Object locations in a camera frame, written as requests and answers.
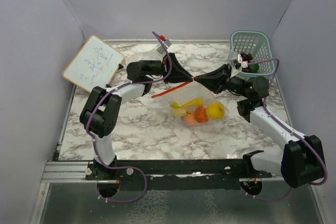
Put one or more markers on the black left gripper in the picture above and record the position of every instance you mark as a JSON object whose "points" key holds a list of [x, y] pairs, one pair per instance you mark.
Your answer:
{"points": [[178, 73]]}

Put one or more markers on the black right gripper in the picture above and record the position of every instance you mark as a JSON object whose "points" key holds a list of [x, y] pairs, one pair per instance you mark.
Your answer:
{"points": [[216, 80]]}

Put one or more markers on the orange zip clear bag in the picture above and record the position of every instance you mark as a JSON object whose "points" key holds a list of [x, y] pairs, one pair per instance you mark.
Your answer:
{"points": [[177, 96]]}

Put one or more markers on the purple fake grapes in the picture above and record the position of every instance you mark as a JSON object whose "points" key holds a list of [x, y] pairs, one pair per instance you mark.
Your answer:
{"points": [[248, 58]]}

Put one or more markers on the dark green fake vegetable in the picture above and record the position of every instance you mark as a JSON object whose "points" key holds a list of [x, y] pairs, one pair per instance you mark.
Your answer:
{"points": [[254, 68]]}

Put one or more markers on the blue zip clear bag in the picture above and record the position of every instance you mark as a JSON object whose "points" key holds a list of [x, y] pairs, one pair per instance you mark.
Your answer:
{"points": [[154, 54]]}

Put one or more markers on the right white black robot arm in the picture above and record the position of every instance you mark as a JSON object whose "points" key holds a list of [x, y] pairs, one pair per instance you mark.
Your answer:
{"points": [[302, 161]]}

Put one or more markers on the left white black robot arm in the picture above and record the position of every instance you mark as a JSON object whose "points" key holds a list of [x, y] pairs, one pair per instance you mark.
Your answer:
{"points": [[100, 113]]}

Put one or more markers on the fake yellow banana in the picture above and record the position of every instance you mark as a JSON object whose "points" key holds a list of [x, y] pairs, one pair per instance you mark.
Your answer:
{"points": [[197, 102]]}

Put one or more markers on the fake yellow lemon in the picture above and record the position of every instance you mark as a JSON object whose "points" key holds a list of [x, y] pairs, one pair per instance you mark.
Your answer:
{"points": [[215, 111]]}

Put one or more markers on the fake orange tomato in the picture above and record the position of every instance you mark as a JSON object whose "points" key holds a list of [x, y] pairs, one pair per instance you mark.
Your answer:
{"points": [[200, 115]]}

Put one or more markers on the fake tan pear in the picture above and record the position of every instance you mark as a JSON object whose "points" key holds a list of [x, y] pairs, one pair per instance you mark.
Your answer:
{"points": [[178, 112]]}

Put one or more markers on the fake pink peach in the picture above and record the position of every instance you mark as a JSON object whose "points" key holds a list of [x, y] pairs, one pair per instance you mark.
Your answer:
{"points": [[189, 119]]}

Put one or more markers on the teal plastic basket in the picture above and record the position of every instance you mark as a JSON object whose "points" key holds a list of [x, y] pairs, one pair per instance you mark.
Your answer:
{"points": [[257, 44]]}

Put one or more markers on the yellow framed whiteboard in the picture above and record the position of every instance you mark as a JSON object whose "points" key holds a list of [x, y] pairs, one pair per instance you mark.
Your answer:
{"points": [[95, 64]]}

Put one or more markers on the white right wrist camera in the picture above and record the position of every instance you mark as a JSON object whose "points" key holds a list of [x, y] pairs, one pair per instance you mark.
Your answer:
{"points": [[236, 61]]}

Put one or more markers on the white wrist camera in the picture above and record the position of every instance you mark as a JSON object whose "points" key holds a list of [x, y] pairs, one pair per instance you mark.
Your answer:
{"points": [[164, 47], [236, 61]]}

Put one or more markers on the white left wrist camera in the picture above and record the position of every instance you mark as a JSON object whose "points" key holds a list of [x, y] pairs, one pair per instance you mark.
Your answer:
{"points": [[164, 47]]}

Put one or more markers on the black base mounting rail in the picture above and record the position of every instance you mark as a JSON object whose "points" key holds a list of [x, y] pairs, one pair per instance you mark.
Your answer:
{"points": [[138, 183]]}

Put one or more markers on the aluminium extrusion rail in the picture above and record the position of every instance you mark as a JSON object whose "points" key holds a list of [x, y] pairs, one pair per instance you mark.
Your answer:
{"points": [[60, 171]]}

